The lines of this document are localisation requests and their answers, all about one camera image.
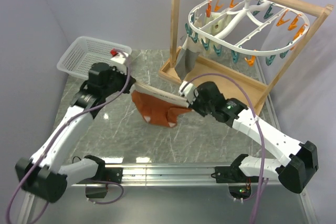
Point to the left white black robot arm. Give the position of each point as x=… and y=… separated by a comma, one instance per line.
x=44, y=174

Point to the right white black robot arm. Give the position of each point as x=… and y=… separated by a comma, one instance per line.
x=285, y=150

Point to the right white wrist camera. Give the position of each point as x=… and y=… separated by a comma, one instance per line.
x=188, y=91

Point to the white oval clip hanger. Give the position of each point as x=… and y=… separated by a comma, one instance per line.
x=249, y=19

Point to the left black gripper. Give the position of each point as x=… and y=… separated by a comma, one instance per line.
x=125, y=78

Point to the pale yellow hanging underwear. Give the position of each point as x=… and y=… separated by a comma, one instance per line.
x=219, y=25

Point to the grey underwear with white waistband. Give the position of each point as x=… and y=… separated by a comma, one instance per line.
x=187, y=57

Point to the white plastic perforated basket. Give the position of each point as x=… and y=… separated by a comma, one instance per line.
x=86, y=51

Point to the wooden clothes rack with tray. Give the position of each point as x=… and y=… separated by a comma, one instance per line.
x=229, y=81

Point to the orange underwear with beige waistband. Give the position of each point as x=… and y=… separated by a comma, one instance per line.
x=158, y=107

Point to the aluminium mounting rail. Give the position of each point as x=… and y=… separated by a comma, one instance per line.
x=170, y=175

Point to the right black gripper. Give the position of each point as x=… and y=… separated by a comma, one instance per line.
x=194, y=106

